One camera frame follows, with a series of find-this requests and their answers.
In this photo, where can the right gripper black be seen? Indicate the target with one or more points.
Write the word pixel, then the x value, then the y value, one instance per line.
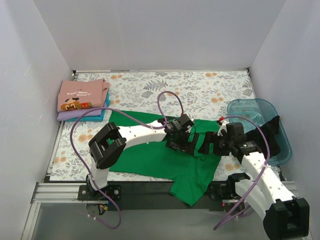
pixel 213 144

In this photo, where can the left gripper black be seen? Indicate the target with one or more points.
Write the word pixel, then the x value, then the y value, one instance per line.
pixel 180 145

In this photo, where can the green t shirt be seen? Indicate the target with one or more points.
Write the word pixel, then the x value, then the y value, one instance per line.
pixel 191 174

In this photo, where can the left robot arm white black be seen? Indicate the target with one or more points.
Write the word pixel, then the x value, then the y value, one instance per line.
pixel 108 144

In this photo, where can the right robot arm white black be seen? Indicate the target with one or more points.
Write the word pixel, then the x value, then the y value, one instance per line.
pixel 284 215

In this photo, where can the floral patterned table mat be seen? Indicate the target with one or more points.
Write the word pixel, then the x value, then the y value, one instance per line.
pixel 203 95

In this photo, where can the black t shirt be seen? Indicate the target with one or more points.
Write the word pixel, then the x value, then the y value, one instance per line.
pixel 270 130

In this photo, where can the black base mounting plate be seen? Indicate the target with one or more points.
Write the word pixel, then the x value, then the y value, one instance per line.
pixel 155 195

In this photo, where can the lilac folded t shirt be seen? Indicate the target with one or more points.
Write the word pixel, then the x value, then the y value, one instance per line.
pixel 97 115

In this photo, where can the pink folded printed t shirt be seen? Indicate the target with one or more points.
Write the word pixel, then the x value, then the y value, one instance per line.
pixel 80 95

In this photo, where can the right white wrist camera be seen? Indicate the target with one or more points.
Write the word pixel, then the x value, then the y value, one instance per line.
pixel 223 128

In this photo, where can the aluminium frame rail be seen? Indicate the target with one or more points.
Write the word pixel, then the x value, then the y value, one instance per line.
pixel 53 193

